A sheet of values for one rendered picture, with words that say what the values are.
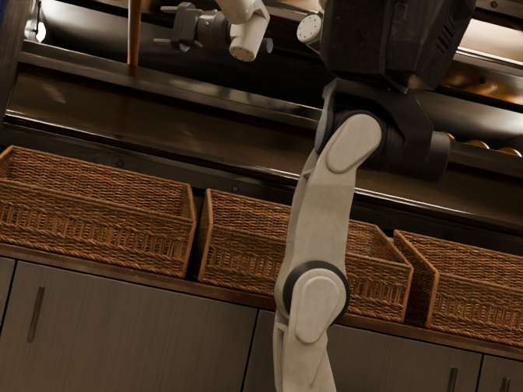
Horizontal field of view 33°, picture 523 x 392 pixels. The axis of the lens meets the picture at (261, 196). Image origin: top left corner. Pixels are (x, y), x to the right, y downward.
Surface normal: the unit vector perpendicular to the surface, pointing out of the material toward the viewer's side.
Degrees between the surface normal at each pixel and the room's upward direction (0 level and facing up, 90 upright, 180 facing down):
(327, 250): 90
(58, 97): 70
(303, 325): 90
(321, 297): 90
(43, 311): 90
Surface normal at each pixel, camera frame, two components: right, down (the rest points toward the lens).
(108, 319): 0.15, -0.05
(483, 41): 0.21, -0.38
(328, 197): 0.14, 0.38
